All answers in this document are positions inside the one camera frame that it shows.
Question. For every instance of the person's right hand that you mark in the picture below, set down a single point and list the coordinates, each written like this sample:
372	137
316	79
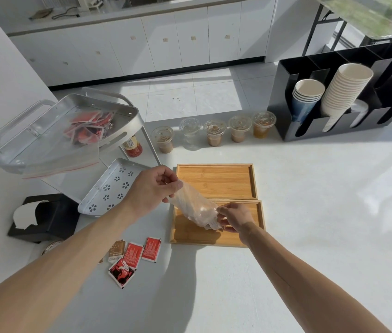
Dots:
240	216

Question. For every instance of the person's left hand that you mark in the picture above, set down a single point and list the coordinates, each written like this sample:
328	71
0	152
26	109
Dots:
147	192

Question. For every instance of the person's right thumb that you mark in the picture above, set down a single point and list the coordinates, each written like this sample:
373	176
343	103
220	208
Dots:
226	208

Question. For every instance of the person's left thumb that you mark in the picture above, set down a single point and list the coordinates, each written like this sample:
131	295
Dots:
171	190

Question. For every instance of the clear plastic bag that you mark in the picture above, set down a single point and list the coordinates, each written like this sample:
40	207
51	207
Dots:
196	206

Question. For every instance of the person's left forearm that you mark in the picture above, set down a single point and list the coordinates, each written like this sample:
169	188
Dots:
53	270

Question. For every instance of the person's right forearm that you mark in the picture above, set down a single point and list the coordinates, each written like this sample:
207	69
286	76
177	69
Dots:
303	284

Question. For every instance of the wooden bamboo tray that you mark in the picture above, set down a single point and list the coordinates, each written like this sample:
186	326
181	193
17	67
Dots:
189	232
216	180

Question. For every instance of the lidded plastic cup brown powder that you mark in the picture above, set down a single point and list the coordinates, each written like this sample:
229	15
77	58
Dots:
215	133
239	130
163	140

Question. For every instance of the red sauce bottle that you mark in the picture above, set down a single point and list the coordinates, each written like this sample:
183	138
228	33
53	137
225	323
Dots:
132	147

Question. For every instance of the empty lidded clear plastic cup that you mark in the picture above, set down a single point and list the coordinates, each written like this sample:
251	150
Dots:
191	135

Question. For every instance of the silver two-tier metal rack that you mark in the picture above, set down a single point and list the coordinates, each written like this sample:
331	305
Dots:
112	187

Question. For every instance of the brown sachet packet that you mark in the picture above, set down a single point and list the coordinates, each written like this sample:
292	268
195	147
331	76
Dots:
117	250

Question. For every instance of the lidded plastic cup orange powder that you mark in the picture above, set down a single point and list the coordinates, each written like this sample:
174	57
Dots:
263	125

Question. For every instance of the red and black sachet packet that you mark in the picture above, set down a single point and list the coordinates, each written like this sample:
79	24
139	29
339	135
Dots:
121	273

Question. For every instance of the zip bag of red packets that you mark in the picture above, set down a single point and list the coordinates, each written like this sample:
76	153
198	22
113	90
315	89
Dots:
85	131

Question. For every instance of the black tissue box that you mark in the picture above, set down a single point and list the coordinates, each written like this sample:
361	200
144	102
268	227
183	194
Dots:
57	218

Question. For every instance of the black cup organizer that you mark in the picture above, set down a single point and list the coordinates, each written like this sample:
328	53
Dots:
286	93

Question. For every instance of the round lid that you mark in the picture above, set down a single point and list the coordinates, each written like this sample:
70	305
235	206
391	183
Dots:
51	247

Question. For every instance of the stack of blue paper cups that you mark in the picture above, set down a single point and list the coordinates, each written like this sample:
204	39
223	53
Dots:
306	98

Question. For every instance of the white tissue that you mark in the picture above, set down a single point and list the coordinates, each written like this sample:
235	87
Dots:
26	214

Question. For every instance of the white kitchen cabinet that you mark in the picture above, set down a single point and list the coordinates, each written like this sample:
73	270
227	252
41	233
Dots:
168	41

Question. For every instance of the stack of white cup lids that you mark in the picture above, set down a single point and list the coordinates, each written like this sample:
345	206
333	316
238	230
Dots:
359	112

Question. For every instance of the stack of white paper cups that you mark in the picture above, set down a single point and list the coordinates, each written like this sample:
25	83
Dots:
345	93

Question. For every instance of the white countertop appliance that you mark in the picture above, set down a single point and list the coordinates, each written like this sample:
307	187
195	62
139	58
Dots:
90	2

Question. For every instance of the flat grey object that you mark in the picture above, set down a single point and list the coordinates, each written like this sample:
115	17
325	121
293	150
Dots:
41	14

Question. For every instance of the glass top folding table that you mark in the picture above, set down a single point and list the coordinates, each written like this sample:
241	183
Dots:
372	13

